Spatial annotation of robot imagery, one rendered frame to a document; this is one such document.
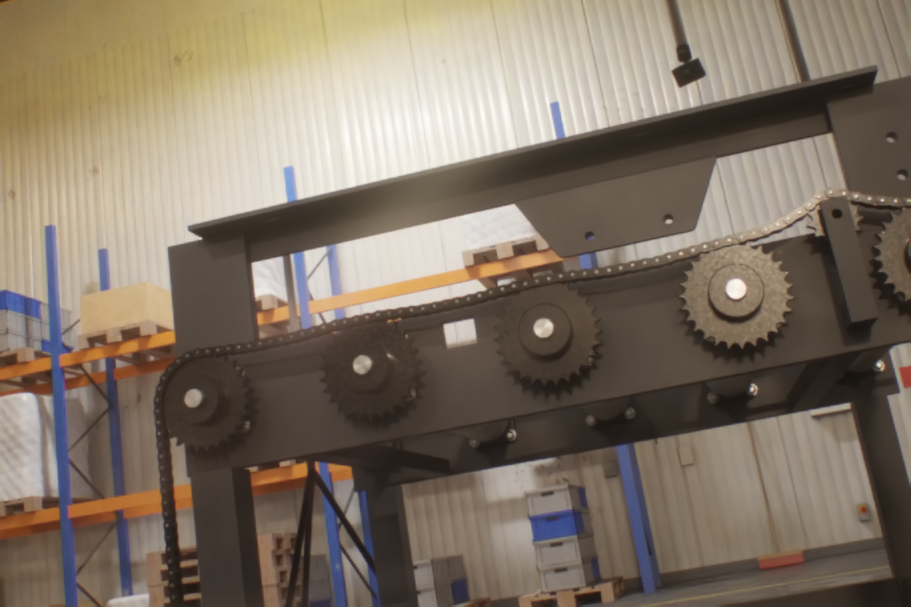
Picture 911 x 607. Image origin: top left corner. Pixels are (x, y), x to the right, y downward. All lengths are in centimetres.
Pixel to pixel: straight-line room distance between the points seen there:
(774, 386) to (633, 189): 99
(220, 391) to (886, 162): 114
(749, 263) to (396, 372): 58
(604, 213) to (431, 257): 966
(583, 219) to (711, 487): 902
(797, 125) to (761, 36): 1000
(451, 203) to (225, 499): 62
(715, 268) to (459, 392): 45
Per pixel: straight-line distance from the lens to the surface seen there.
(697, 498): 1071
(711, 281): 164
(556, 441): 265
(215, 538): 184
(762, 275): 167
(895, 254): 170
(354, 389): 171
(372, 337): 174
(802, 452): 1076
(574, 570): 935
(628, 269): 167
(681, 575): 1072
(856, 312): 165
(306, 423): 181
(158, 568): 1013
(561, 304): 168
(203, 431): 183
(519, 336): 165
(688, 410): 263
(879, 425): 263
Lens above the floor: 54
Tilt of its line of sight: 16 degrees up
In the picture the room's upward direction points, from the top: 9 degrees counter-clockwise
